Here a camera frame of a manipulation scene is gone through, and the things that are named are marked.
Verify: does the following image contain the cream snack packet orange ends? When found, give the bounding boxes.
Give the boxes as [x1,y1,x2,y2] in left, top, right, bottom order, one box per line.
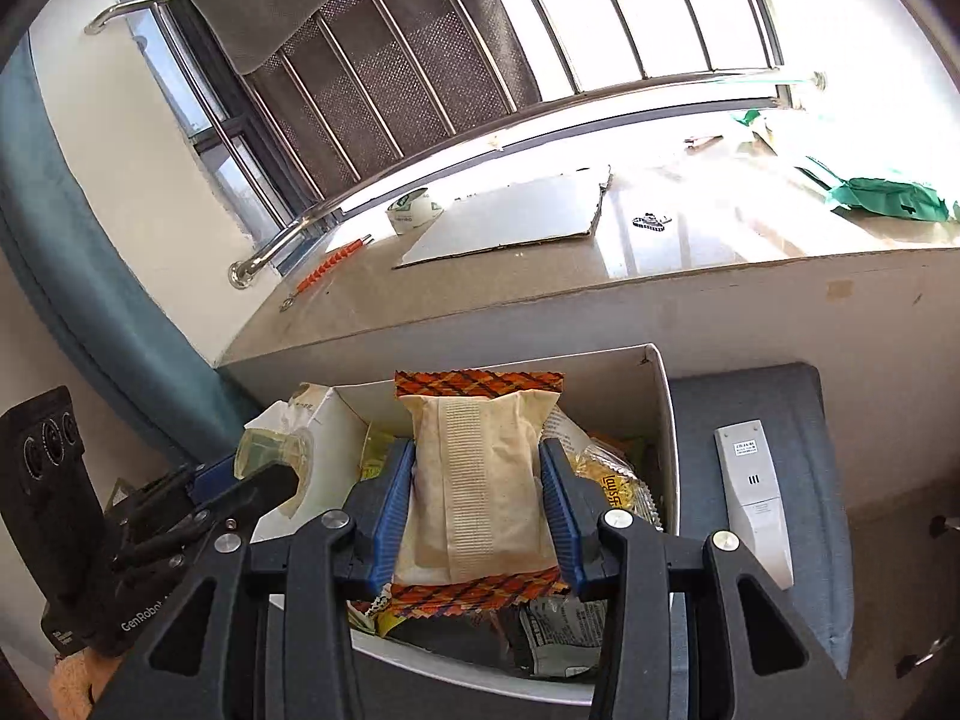
[391,367,575,612]

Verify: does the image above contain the grey green snack packet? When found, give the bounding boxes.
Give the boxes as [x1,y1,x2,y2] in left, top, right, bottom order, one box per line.
[516,594,607,682]

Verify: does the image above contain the orange spiral cord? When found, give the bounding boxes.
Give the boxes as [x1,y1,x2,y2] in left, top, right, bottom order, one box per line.
[281,236,374,312]

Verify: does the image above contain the grey cloth on railing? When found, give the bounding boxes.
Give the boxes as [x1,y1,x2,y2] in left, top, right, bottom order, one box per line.
[176,0,545,203]

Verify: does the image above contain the green plastic bag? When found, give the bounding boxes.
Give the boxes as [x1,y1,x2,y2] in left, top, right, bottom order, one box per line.
[731,109,960,222]

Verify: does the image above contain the flat cardboard sheet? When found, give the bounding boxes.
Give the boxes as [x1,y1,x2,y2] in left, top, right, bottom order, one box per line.
[394,165,614,269]

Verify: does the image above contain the white cardboard box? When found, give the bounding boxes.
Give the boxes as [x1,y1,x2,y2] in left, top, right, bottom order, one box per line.
[296,343,681,707]

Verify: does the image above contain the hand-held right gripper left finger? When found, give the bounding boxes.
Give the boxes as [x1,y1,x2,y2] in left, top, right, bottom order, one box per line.
[90,437,419,720]

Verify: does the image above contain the stone window sill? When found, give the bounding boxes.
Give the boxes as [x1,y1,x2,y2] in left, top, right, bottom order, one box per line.
[217,109,960,368]

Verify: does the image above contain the teal curtain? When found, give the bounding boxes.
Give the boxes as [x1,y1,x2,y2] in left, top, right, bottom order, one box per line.
[0,37,248,466]

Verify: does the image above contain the cream snack packet clear window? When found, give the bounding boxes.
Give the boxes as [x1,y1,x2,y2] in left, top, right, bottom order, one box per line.
[240,382,335,518]

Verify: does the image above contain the steel window guard rail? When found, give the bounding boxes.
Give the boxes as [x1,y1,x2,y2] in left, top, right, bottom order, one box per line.
[84,0,826,290]

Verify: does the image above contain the clear tape roll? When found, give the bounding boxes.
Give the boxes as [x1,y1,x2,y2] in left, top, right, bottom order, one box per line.
[386,187,442,232]

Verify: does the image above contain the white remote control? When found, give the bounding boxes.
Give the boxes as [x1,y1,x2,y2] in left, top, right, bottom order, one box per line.
[712,420,796,590]

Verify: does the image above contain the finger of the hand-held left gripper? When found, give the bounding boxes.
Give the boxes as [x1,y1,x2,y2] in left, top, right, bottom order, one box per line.
[112,465,299,569]
[135,454,245,520]

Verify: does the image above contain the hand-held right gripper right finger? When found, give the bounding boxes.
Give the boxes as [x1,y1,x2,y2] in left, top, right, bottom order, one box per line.
[538,437,856,720]

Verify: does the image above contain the yellow green printed snack packet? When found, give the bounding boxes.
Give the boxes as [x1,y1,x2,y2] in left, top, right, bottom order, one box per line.
[566,431,662,533]

